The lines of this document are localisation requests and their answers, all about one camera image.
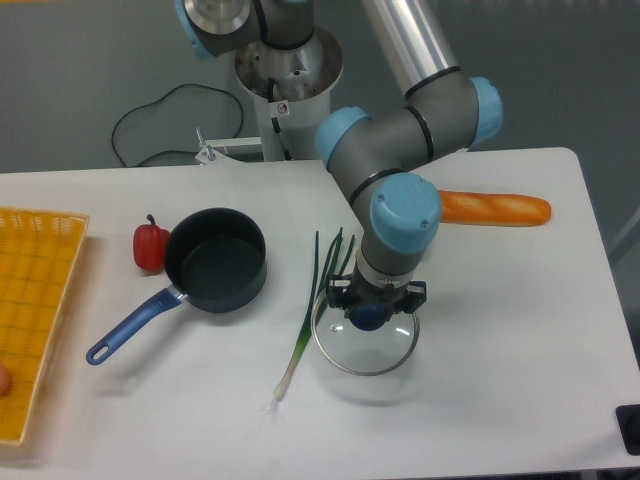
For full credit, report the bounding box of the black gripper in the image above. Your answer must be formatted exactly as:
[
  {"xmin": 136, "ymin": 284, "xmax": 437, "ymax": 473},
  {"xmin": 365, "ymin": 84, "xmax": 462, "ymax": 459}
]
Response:
[{"xmin": 327, "ymin": 273, "xmax": 427, "ymax": 316}]

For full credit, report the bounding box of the glass lid blue knob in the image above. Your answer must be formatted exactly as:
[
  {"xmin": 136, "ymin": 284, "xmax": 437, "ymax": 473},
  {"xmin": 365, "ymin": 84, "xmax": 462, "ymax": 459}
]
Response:
[{"xmin": 312, "ymin": 293, "xmax": 420, "ymax": 376}]

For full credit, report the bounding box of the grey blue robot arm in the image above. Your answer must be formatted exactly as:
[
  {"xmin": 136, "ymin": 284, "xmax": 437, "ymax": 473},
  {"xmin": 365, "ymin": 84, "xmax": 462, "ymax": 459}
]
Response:
[{"xmin": 175, "ymin": 1, "xmax": 503, "ymax": 330}]

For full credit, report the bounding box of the green onion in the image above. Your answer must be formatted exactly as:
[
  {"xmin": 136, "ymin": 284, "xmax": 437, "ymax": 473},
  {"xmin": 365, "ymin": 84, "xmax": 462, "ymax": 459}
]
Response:
[{"xmin": 266, "ymin": 227, "xmax": 356, "ymax": 415}]

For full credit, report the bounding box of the orange baguette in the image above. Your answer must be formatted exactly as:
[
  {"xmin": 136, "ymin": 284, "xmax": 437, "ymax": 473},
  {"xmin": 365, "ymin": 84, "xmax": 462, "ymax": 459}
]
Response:
[{"xmin": 439, "ymin": 190, "xmax": 552, "ymax": 227}]

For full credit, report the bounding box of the red bell pepper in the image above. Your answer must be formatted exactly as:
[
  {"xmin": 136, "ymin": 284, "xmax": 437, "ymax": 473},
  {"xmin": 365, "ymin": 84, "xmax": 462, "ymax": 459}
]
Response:
[{"xmin": 132, "ymin": 214, "xmax": 170, "ymax": 273}]

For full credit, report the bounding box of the black object at table corner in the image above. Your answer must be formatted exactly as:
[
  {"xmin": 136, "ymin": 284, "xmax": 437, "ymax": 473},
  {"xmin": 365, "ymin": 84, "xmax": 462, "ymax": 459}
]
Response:
[{"xmin": 615, "ymin": 404, "xmax": 640, "ymax": 456}]

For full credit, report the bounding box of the yellow woven basket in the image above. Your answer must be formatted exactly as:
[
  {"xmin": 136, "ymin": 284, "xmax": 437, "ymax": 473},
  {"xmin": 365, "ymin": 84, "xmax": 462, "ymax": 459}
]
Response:
[{"xmin": 1, "ymin": 207, "xmax": 90, "ymax": 446}]

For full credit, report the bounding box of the dark saucepan blue handle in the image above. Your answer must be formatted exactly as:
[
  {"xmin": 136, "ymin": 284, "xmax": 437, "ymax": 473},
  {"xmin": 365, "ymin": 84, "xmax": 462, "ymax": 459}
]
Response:
[{"xmin": 86, "ymin": 207, "xmax": 267, "ymax": 366}]

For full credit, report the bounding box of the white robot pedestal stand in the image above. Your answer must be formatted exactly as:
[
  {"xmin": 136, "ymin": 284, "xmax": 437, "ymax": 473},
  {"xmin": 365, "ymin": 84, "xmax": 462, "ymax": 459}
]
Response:
[{"xmin": 196, "ymin": 12, "xmax": 343, "ymax": 161}]

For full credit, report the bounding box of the black cable on floor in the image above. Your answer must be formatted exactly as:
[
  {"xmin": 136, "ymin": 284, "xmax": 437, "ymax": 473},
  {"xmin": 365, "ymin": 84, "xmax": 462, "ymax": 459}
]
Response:
[{"xmin": 110, "ymin": 82, "xmax": 245, "ymax": 168}]

